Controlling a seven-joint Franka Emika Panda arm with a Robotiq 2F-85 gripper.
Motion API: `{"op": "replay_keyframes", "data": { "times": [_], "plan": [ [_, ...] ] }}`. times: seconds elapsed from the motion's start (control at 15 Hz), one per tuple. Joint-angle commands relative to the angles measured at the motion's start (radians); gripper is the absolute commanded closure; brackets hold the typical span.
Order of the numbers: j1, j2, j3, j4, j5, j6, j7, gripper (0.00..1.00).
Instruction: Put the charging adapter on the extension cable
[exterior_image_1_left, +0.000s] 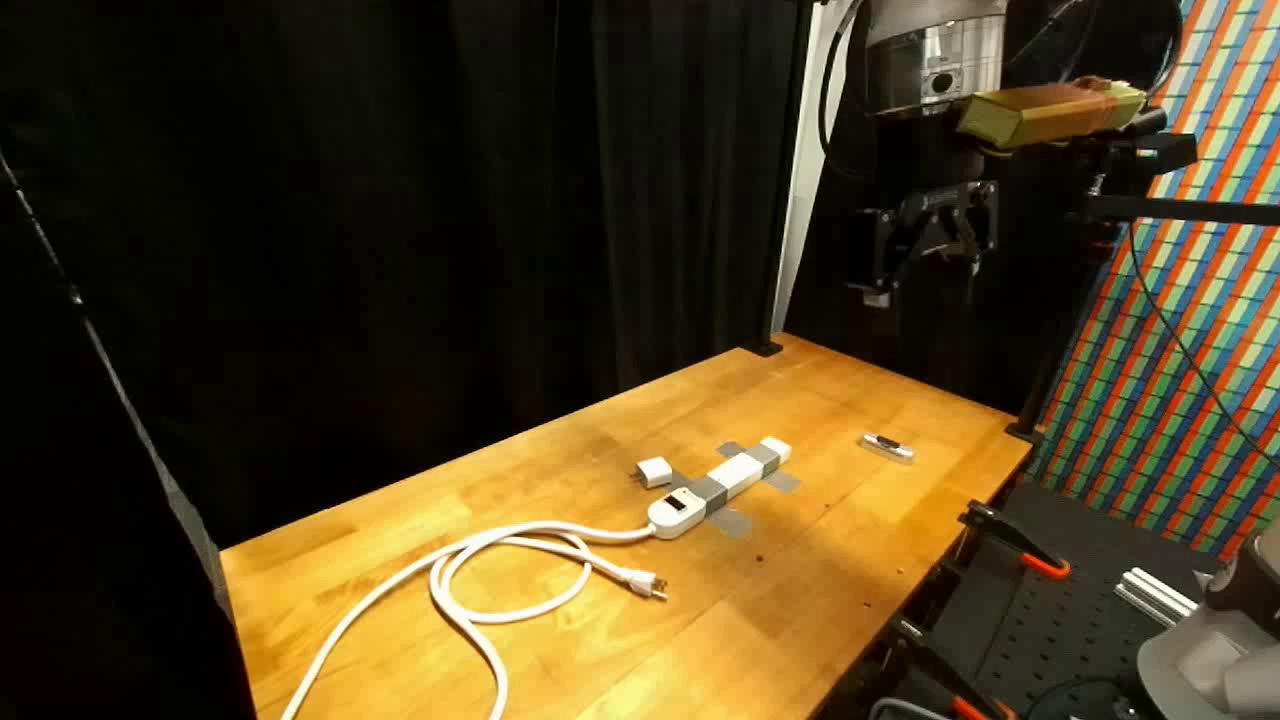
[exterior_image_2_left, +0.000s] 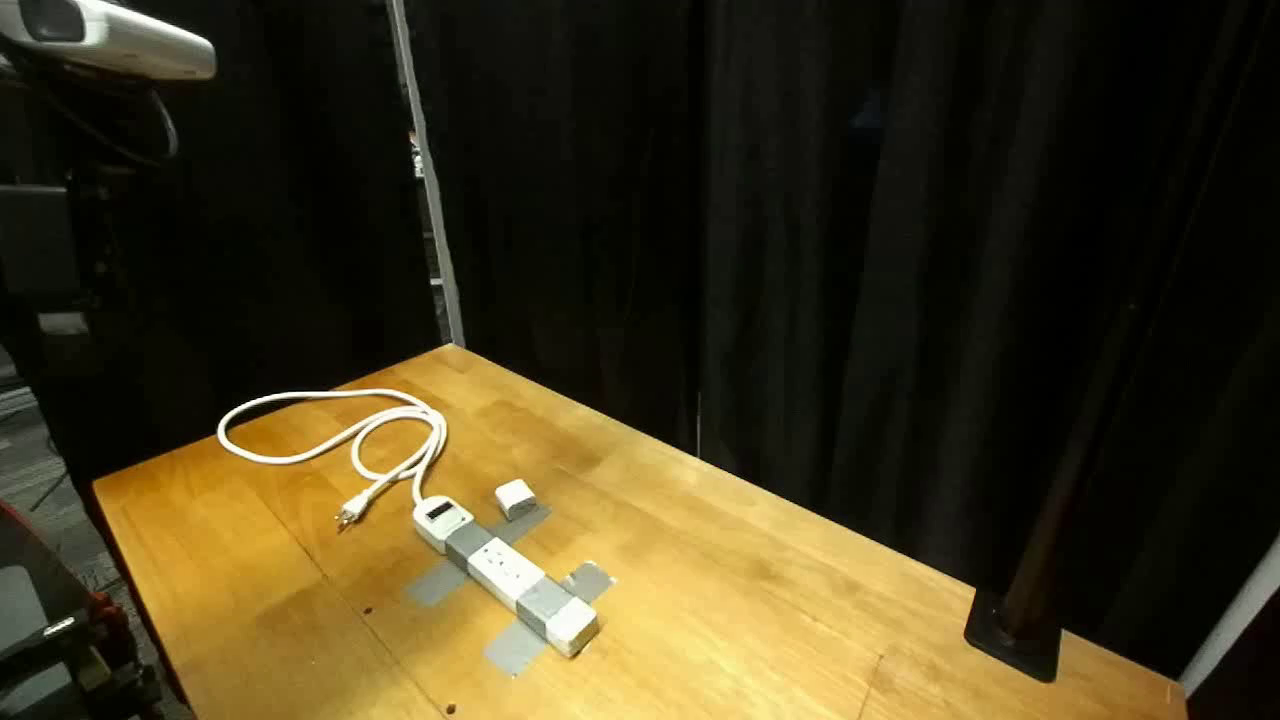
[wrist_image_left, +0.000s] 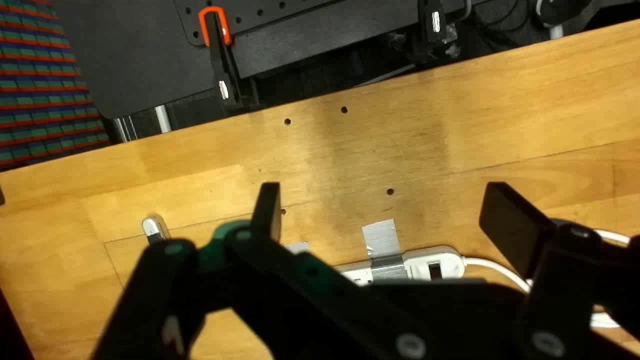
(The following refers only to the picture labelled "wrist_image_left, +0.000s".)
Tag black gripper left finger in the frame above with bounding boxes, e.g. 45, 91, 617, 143
91, 180, 429, 360

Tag orange black bar clamp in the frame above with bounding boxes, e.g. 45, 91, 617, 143
196, 3, 245, 104

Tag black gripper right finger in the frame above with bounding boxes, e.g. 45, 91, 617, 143
479, 180, 640, 360

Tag white power strip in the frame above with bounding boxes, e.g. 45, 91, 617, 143
336, 244, 468, 288

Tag white power cord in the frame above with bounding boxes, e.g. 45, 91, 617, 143
140, 213, 640, 331

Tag black perforated breadboard plate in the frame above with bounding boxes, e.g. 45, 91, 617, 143
57, 0, 429, 124

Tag silver aluminium rail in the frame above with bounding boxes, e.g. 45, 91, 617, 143
108, 104, 177, 143

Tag grey tape strip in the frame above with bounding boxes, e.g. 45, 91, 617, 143
360, 220, 407, 270

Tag colourful striped patterned panel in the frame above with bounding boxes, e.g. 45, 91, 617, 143
0, 0, 113, 171

